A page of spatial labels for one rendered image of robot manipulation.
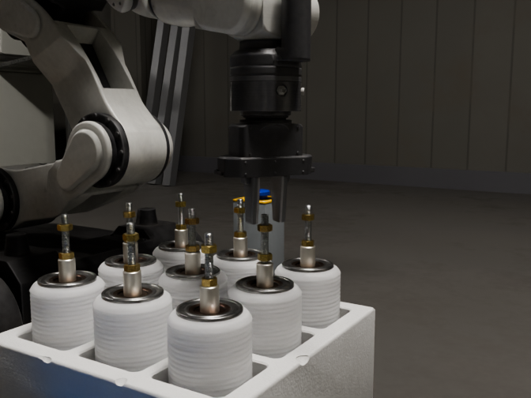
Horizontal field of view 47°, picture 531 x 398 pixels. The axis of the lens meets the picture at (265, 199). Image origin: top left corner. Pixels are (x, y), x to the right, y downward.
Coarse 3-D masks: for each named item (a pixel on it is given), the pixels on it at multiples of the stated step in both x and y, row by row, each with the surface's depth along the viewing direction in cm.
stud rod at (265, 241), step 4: (264, 216) 77; (268, 216) 77; (264, 220) 77; (268, 220) 77; (264, 224) 77; (268, 224) 77; (264, 232) 77; (268, 232) 77; (264, 236) 77; (268, 236) 77; (264, 240) 77; (268, 240) 77; (264, 244) 77; (268, 244) 77; (264, 248) 77; (268, 248) 78; (264, 252) 77; (268, 252) 78
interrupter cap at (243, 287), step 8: (240, 280) 79; (248, 280) 80; (280, 280) 80; (288, 280) 80; (240, 288) 76; (248, 288) 76; (256, 288) 76; (264, 288) 76; (272, 288) 76; (280, 288) 76; (288, 288) 76
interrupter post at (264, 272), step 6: (258, 264) 77; (264, 264) 77; (270, 264) 77; (258, 270) 77; (264, 270) 77; (270, 270) 77; (258, 276) 78; (264, 276) 77; (270, 276) 77; (258, 282) 78; (264, 282) 77; (270, 282) 78
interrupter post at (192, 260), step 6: (186, 252) 84; (198, 252) 84; (186, 258) 83; (192, 258) 83; (198, 258) 84; (186, 264) 84; (192, 264) 83; (198, 264) 84; (186, 270) 84; (192, 270) 83; (198, 270) 84
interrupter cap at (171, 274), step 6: (204, 264) 88; (168, 270) 84; (174, 270) 85; (180, 270) 85; (204, 270) 86; (216, 270) 85; (168, 276) 82; (174, 276) 82; (180, 276) 81; (186, 276) 81; (192, 276) 81; (198, 276) 81
